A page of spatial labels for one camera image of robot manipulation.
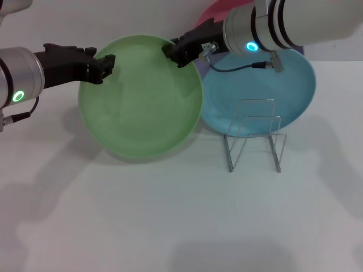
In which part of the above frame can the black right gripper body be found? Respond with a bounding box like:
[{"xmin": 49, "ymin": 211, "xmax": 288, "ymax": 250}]
[{"xmin": 183, "ymin": 17, "xmax": 228, "ymax": 61}]

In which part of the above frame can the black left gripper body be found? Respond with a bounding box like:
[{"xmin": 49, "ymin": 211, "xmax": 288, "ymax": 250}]
[{"xmin": 33, "ymin": 43, "xmax": 96, "ymax": 89}]

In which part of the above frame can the green plastic plate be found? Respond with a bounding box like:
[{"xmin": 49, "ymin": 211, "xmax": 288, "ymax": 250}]
[{"xmin": 78, "ymin": 35, "xmax": 204, "ymax": 158}]

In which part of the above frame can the red plastic plate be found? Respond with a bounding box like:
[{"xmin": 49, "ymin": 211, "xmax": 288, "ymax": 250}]
[{"xmin": 197, "ymin": 2, "xmax": 227, "ymax": 27}]

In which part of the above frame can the purple plastic plate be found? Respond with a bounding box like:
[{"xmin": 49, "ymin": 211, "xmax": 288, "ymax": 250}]
[{"xmin": 196, "ymin": 46, "xmax": 306, "ymax": 82}]

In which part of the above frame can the light blue plastic plate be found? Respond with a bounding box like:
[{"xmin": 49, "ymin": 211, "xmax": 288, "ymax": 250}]
[{"xmin": 200, "ymin": 49, "xmax": 317, "ymax": 138}]

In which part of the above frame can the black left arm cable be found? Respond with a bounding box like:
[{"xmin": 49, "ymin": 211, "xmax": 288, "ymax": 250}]
[{"xmin": 0, "ymin": 96, "xmax": 40, "ymax": 125}]

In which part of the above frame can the chrome wire plate rack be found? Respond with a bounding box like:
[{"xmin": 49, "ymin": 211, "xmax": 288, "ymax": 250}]
[{"xmin": 223, "ymin": 98, "xmax": 287, "ymax": 173}]

